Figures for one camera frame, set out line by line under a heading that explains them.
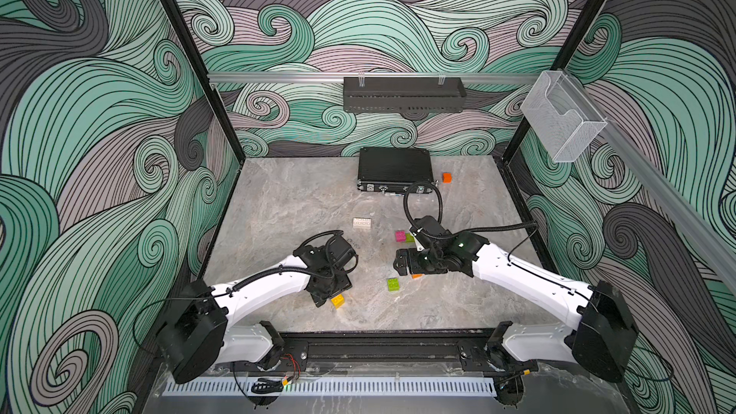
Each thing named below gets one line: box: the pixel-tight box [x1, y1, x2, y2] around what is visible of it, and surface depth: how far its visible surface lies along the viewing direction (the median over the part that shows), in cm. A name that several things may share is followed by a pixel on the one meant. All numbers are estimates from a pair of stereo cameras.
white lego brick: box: [352, 217, 372, 232], surface depth 100 cm
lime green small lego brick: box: [386, 277, 400, 292], surface depth 87 cm
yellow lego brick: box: [330, 294, 346, 310], surface depth 81 cm
